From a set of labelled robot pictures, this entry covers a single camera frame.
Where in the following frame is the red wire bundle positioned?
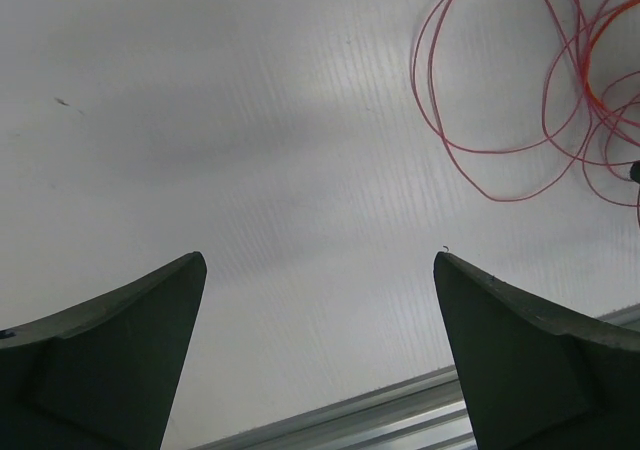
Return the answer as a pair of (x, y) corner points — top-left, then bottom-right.
(409, 0), (640, 229)

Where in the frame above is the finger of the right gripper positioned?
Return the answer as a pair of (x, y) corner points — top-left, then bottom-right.
(629, 160), (640, 183)

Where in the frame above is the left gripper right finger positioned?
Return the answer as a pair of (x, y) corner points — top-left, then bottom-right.
(433, 252), (639, 449)

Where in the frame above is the aluminium mounting rail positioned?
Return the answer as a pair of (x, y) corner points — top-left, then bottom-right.
(216, 307), (639, 449)

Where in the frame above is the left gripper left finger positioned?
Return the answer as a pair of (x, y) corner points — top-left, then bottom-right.
(1, 252), (207, 449)

